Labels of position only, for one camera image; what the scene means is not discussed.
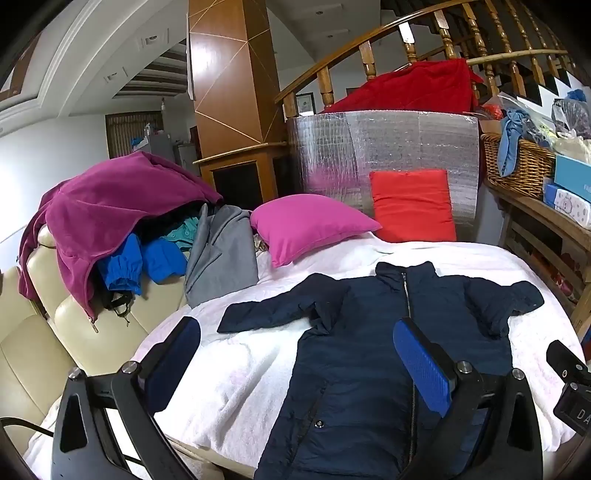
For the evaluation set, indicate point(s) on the wooden shelf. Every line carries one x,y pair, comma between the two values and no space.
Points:
545,212

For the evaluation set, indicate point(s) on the white patterned tissue box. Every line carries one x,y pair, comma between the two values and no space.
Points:
570,205

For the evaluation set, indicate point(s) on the red pillow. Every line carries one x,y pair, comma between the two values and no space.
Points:
411,203

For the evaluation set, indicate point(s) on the teal garment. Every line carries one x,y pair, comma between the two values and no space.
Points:
184,230

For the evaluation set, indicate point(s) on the silver foil insulation mat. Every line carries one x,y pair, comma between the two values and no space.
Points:
351,147

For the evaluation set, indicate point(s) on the white fleece blanket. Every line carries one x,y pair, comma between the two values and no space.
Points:
240,378

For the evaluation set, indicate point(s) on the brown wooden wardrobe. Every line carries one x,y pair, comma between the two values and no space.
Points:
226,83

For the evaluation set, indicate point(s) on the grey refrigerator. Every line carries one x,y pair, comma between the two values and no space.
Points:
159,145

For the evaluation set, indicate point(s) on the clear plastic bag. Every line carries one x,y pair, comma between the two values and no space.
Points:
570,117

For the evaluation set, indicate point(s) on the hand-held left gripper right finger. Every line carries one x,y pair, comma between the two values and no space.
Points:
422,364

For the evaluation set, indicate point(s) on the red blanket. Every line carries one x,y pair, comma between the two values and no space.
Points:
415,87

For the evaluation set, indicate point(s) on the grey coat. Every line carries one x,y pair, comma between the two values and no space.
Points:
221,258

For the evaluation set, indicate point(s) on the light blue cloth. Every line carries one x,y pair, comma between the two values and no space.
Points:
508,147

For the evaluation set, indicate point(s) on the purple fleece garment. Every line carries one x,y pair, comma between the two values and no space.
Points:
115,203

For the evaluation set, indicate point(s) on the magenta pillow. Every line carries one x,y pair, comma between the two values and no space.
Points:
309,226

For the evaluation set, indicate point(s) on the navy puffer jacket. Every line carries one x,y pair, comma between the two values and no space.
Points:
360,369

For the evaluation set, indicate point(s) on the cream leather sofa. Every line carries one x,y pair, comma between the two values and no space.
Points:
27,350

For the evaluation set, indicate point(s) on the wicker basket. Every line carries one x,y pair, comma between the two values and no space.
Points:
526,170

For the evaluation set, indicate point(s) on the bright blue jacket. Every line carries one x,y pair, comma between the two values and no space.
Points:
157,258

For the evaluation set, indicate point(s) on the blue tissue box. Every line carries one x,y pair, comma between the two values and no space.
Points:
572,173

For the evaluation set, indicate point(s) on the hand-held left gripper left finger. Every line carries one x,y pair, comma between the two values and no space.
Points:
178,350

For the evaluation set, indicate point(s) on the framed picture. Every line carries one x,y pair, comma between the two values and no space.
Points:
304,104

